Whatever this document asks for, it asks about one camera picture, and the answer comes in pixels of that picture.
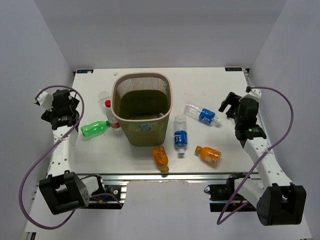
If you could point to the orange juice bottle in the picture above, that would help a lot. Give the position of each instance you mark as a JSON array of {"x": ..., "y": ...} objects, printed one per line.
[
  {"x": 208, "y": 155},
  {"x": 161, "y": 159}
]

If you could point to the clear bottle red cap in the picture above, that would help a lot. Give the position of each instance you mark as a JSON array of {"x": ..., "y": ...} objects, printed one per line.
[{"x": 110, "y": 116}]

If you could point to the aluminium table front rail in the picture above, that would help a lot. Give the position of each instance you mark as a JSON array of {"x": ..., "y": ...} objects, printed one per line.
[{"x": 157, "y": 177}]

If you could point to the olive mesh waste bin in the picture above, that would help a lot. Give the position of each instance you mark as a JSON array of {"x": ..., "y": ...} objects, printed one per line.
[{"x": 142, "y": 103}]

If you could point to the blue label bottle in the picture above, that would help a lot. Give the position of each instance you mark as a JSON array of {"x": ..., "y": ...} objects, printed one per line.
[
  {"x": 180, "y": 135},
  {"x": 201, "y": 114}
]

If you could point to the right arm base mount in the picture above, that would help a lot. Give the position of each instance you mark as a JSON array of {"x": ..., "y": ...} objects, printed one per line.
[{"x": 217, "y": 190}]

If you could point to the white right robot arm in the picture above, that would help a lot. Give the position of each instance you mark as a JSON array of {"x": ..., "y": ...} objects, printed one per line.
[{"x": 278, "y": 201}]

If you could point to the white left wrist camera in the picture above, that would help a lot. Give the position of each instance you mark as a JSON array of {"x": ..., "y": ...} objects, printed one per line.
[{"x": 45, "y": 100}]

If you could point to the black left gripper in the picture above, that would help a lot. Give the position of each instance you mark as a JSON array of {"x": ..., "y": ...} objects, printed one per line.
[{"x": 49, "y": 115}]

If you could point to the clear plastic bottle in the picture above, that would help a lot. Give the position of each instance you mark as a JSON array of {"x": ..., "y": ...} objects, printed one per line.
[{"x": 103, "y": 96}]

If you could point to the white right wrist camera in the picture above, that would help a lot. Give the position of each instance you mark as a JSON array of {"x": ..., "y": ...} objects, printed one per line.
[{"x": 253, "y": 93}]

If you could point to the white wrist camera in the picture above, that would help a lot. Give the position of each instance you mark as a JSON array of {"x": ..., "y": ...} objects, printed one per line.
[
  {"x": 253, "y": 93},
  {"x": 45, "y": 100}
]

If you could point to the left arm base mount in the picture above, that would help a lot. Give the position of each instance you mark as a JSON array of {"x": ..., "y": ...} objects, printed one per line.
[{"x": 110, "y": 195}]

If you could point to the green plastic bottle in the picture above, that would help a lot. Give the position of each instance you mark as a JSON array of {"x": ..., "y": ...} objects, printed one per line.
[{"x": 94, "y": 129}]

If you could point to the orange juice bottle front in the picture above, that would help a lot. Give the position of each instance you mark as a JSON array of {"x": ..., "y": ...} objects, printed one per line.
[{"x": 161, "y": 159}]

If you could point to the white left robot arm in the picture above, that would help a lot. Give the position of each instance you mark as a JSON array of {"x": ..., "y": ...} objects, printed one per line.
[{"x": 62, "y": 189}]

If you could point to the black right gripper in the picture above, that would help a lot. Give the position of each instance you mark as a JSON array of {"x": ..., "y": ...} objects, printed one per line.
[{"x": 232, "y": 99}]

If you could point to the blue sticker right corner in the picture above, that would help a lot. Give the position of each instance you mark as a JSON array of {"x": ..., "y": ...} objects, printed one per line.
[{"x": 233, "y": 69}]

